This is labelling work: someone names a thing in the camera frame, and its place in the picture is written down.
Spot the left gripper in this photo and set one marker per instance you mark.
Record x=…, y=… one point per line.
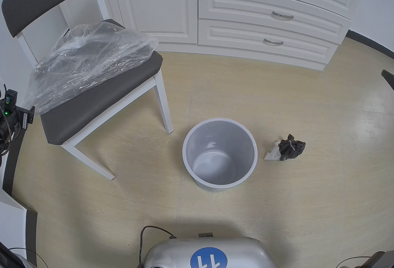
x=26, y=116

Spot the white chair grey cushions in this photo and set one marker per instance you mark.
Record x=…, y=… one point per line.
x=101, y=97

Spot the clear plastic bag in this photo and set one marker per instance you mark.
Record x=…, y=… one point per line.
x=92, y=57

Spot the white wardrobe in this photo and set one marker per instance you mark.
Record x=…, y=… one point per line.
x=246, y=8

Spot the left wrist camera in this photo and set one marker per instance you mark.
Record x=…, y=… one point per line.
x=11, y=97

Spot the white trash bin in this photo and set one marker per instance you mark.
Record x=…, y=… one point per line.
x=215, y=165

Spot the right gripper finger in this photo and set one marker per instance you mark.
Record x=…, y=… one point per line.
x=389, y=79

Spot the black plastic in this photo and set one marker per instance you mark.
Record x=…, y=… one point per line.
x=291, y=148

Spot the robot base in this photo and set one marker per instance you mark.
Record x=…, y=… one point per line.
x=234, y=250

